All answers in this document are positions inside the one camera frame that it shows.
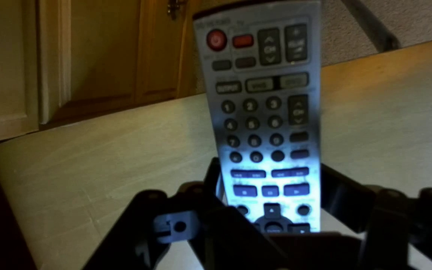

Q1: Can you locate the wooden roll-top desk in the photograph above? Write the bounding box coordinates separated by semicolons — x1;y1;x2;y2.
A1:
0;0;207;147

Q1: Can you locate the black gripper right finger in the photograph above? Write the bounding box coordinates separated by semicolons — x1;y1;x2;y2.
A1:
319;162;432;270

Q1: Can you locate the grey remote control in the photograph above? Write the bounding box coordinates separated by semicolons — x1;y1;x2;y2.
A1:
192;0;325;237

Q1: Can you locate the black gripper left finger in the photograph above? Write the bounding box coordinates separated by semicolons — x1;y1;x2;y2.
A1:
82;156;277;270

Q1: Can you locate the wooden slatted chair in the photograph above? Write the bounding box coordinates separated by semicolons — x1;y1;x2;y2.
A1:
0;34;432;270

